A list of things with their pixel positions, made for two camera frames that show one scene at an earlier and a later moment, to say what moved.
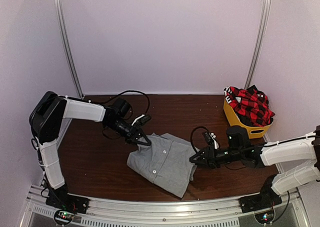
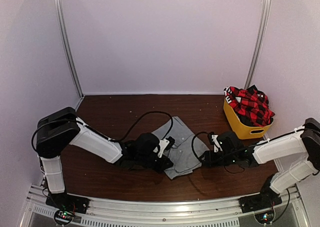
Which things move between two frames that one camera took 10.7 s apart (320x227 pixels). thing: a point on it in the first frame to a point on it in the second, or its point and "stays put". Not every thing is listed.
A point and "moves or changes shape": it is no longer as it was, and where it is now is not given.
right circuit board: x=265 y=217 stays put
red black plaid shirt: x=250 y=106 stays put
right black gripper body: x=217 y=159 stays put
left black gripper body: x=131 y=133 to x=157 y=167
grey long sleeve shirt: x=165 y=162 moves or changes shape
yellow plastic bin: x=233 y=120 stays put
